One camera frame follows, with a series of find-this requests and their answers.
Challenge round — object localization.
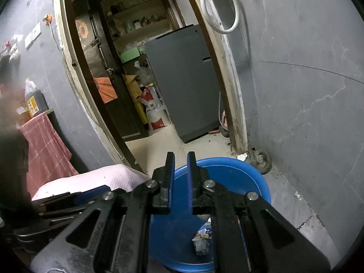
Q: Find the red white sack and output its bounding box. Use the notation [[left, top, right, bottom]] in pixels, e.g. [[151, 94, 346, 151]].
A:
[[138, 86, 167, 130]]

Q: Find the orange paper on door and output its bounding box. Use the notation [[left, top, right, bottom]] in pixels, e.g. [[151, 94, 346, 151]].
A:
[[94, 77, 118, 104]]

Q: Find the trash inside basin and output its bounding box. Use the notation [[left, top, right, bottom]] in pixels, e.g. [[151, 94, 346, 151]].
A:
[[192, 217, 212, 256]]

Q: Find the white wall socket strip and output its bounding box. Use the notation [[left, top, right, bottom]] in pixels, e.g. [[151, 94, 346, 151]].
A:
[[24, 22, 41, 50]]

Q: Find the green plastic box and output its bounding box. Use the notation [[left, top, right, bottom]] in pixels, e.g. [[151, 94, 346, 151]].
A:
[[120, 47, 141, 63]]

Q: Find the white hose loop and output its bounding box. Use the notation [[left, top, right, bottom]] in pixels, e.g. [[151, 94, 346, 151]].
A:
[[199, 0, 241, 35]]

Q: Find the large oil jug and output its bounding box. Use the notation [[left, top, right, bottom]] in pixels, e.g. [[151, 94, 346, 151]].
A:
[[25, 78, 49, 118]]

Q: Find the dark wooden door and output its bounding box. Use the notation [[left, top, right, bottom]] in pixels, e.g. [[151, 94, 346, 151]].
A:
[[72, 0, 148, 142]]

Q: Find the pink table cloth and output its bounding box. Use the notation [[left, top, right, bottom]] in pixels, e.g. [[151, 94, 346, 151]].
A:
[[32, 164, 150, 201]]

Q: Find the grey washing machine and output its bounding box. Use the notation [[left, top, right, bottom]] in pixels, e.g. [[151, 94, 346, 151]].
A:
[[144, 25, 220, 143]]

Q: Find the blue plastic basin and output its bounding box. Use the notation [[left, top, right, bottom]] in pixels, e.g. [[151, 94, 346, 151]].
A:
[[149, 157, 271, 272]]

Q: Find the red plaid cloth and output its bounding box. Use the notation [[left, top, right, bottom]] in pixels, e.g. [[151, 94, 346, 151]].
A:
[[20, 113, 78, 196]]

